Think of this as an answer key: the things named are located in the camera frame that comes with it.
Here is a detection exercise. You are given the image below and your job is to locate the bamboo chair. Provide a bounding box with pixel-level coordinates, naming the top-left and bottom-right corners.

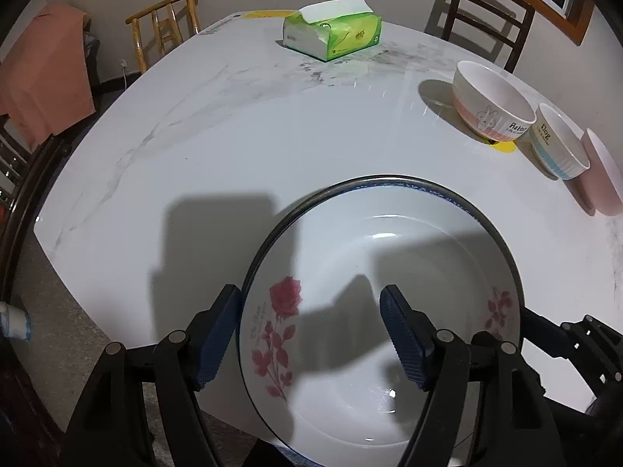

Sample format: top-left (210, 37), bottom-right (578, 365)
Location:
top-left (125, 0), bottom-right (201, 75)

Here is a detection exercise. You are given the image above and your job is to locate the white bowl with blue stripes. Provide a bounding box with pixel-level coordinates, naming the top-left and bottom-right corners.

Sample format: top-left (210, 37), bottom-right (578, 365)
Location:
top-left (528, 104), bottom-right (591, 181)

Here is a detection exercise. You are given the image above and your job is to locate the dark curved wooden chair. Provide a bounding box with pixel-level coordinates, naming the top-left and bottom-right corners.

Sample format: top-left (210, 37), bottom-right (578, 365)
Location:
top-left (0, 114), bottom-right (69, 302)

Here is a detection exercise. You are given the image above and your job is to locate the pink bowl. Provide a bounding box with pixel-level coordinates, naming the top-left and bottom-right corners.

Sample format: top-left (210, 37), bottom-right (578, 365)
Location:
top-left (577, 128), bottom-right (623, 217)

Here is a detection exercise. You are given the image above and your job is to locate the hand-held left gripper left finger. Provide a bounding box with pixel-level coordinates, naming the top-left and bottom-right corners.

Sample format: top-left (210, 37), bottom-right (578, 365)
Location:
top-left (63, 283), bottom-right (244, 467)

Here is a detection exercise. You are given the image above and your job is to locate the orange cloth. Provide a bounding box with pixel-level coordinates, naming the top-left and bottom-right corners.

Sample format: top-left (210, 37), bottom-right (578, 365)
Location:
top-left (0, 1), bottom-right (97, 151)

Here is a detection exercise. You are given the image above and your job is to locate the green tissue pack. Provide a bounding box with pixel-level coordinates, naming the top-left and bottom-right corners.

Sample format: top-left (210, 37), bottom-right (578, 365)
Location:
top-left (282, 0), bottom-right (383, 63)

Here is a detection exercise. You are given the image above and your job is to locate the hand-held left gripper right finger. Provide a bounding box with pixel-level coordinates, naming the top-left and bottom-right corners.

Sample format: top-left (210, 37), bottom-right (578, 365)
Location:
top-left (378, 283), bottom-right (568, 467)

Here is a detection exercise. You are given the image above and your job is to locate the large blue floral plate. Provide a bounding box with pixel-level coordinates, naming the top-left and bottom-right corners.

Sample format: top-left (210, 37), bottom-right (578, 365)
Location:
top-left (242, 173), bottom-right (527, 467)

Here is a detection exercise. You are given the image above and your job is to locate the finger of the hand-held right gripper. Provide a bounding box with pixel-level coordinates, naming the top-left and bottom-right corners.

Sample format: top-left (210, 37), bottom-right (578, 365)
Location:
top-left (521, 309), bottom-right (570, 359)

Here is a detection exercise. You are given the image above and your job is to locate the white bowl with rabbit print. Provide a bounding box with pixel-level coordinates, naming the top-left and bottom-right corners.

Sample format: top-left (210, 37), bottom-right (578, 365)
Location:
top-left (452, 60), bottom-right (537, 143)

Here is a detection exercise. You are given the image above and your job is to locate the wooden framed window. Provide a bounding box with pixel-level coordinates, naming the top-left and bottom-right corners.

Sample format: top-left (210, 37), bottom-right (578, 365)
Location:
top-left (455, 0), bottom-right (595, 47)

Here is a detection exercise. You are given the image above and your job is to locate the yellow table edge label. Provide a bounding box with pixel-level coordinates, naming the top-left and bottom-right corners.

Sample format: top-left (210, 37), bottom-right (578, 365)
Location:
top-left (232, 10), bottom-right (293, 20)

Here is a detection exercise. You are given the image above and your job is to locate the white plate with red roses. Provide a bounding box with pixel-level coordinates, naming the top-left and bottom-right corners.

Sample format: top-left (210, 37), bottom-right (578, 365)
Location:
top-left (238, 178), bottom-right (525, 463)

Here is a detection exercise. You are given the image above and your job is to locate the white blue plastic package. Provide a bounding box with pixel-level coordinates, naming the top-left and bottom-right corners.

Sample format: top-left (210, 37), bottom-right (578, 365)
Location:
top-left (0, 302), bottom-right (35, 341)

